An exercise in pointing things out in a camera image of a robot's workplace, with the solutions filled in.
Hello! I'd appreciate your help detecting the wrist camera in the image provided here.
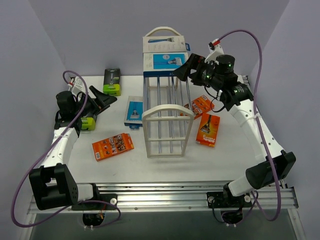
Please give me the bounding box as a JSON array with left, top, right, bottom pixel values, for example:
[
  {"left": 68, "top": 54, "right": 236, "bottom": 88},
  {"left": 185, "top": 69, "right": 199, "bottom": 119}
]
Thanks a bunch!
[
  {"left": 68, "top": 77, "right": 86, "bottom": 96},
  {"left": 205, "top": 40, "right": 225, "bottom": 63}
]

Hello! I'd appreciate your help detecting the orange razor box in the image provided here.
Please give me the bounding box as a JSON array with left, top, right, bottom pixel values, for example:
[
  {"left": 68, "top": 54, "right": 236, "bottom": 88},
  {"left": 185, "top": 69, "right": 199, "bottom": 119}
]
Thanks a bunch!
[
  {"left": 92, "top": 133, "right": 135, "bottom": 162},
  {"left": 191, "top": 95, "right": 215, "bottom": 120}
]

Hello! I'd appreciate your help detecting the white and chrome shelf rack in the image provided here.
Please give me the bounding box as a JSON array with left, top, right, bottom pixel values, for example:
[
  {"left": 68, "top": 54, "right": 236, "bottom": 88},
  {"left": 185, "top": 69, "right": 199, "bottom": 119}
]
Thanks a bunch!
[{"left": 142, "top": 26, "right": 194, "bottom": 159}]

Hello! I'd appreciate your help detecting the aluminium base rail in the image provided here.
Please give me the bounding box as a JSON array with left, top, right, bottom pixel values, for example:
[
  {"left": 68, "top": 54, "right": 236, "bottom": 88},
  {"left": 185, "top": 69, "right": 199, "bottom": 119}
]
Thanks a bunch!
[{"left": 27, "top": 181, "right": 299, "bottom": 214}]

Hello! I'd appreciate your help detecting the green black razor box front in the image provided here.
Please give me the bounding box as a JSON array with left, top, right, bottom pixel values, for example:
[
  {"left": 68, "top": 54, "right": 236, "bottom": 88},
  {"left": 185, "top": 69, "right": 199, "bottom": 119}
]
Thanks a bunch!
[{"left": 81, "top": 116, "right": 97, "bottom": 131}]

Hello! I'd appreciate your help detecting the blue Harry's razor box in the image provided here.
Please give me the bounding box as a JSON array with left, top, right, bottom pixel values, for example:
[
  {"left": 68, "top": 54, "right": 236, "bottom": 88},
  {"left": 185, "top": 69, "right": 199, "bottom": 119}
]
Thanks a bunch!
[
  {"left": 124, "top": 96, "right": 144, "bottom": 130},
  {"left": 143, "top": 52, "right": 189, "bottom": 78}
]

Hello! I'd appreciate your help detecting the green black razor box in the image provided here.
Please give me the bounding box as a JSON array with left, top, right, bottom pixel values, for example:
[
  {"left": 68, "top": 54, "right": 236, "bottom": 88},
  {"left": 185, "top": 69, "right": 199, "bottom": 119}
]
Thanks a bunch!
[
  {"left": 102, "top": 68, "right": 122, "bottom": 96},
  {"left": 81, "top": 116, "right": 97, "bottom": 131}
]

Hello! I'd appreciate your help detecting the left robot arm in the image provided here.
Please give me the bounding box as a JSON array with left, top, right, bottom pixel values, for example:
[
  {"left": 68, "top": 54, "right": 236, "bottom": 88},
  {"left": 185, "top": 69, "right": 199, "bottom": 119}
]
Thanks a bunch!
[{"left": 28, "top": 86, "right": 117, "bottom": 211}]

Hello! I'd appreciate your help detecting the orange Gillette Fusion box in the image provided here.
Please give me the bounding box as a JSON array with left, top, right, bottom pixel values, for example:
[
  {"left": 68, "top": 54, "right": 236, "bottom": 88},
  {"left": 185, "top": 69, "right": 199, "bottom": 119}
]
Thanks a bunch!
[{"left": 195, "top": 113, "right": 220, "bottom": 148}]

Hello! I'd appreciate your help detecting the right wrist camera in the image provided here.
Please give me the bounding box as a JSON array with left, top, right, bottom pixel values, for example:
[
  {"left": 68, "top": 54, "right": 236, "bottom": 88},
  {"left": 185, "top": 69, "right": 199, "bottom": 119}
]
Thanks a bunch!
[{"left": 205, "top": 40, "right": 225, "bottom": 63}]

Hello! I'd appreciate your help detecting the green black razor box rear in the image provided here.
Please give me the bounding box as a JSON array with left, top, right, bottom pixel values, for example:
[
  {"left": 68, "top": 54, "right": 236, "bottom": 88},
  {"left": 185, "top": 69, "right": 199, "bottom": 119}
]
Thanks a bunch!
[{"left": 102, "top": 68, "right": 122, "bottom": 96}]

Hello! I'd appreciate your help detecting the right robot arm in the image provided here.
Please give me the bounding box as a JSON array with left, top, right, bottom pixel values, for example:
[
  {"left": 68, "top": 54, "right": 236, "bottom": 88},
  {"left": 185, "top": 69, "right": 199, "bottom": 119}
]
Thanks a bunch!
[{"left": 173, "top": 53, "right": 296, "bottom": 207}]

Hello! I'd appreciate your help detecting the white Harry's razor box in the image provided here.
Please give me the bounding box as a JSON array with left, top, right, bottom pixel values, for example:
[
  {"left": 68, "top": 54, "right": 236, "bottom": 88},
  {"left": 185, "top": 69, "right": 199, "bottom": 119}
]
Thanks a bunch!
[{"left": 142, "top": 35, "right": 191, "bottom": 53}]

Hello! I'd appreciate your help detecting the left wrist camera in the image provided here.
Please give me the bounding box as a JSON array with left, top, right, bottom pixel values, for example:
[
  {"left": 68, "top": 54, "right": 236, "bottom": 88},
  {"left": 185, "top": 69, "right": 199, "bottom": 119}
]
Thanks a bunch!
[{"left": 68, "top": 77, "right": 86, "bottom": 96}]

